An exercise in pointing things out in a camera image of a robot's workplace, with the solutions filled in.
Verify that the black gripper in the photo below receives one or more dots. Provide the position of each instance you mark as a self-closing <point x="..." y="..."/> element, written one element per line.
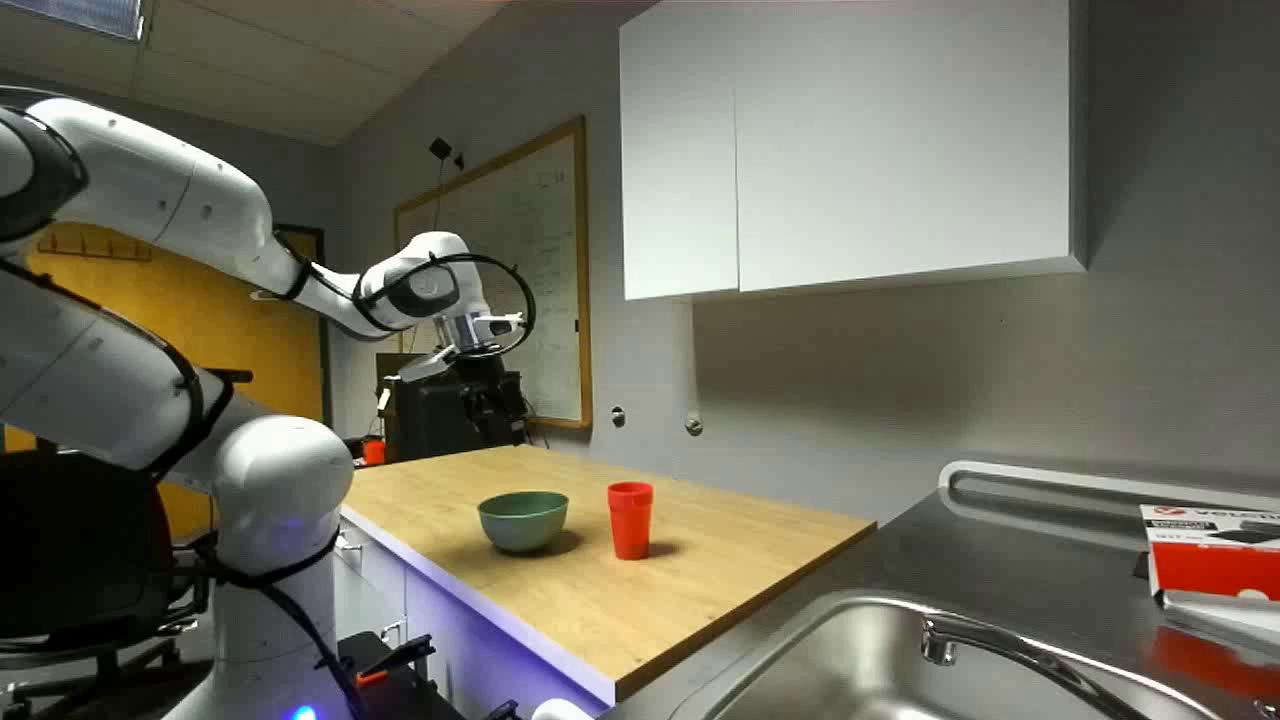
<point x="488" y="364"/>

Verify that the orange plastic cup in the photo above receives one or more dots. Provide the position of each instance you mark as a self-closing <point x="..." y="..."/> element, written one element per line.
<point x="630" y="520"/>

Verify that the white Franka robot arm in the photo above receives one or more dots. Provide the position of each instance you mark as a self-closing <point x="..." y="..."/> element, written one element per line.
<point x="265" y="484"/>

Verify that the small orange object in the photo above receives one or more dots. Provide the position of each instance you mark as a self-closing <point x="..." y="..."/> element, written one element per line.
<point x="375" y="453"/>

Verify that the light green bowl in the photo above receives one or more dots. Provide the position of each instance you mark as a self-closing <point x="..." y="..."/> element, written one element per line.
<point x="522" y="520"/>

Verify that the black equipment box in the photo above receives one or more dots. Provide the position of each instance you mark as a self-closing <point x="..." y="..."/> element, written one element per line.
<point x="444" y="421"/>

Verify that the wood-framed whiteboard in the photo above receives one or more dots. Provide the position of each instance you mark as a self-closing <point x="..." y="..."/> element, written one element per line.
<point x="540" y="254"/>

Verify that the yellow door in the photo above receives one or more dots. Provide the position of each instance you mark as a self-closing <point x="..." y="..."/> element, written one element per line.
<point x="222" y="320"/>

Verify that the white base cabinet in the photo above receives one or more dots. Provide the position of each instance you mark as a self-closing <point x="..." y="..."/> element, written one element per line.
<point x="442" y="643"/>

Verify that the black device with red button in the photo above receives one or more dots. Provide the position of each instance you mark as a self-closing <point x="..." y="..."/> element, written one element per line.
<point x="394" y="680"/>

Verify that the black office chair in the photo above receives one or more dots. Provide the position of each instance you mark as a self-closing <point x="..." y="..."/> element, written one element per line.
<point x="74" y="547"/>

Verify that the stainless steel sink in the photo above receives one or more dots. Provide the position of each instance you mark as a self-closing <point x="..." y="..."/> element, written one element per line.
<point x="853" y="673"/>

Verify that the ceiling light panel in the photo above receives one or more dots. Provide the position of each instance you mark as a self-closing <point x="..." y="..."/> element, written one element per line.
<point x="81" y="14"/>

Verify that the chrome faucet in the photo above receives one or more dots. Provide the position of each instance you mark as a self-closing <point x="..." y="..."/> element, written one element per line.
<point x="1014" y="650"/>

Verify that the red and white carton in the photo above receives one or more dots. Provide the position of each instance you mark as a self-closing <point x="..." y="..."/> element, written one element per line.
<point x="1212" y="567"/>

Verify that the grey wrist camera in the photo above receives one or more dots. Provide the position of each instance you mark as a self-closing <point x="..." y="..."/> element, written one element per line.
<point x="431" y="364"/>

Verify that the round wall socket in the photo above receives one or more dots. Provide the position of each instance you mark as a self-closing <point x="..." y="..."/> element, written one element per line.
<point x="618" y="418"/>
<point x="692" y="426"/>

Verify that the black wall camera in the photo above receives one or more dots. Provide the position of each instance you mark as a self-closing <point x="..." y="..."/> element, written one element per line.
<point x="444" y="148"/>

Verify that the white wall cabinet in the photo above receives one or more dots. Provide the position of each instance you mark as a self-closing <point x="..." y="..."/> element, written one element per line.
<point x="853" y="141"/>

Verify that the white rail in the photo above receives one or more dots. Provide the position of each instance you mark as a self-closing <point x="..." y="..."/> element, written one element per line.
<point x="1067" y="480"/>

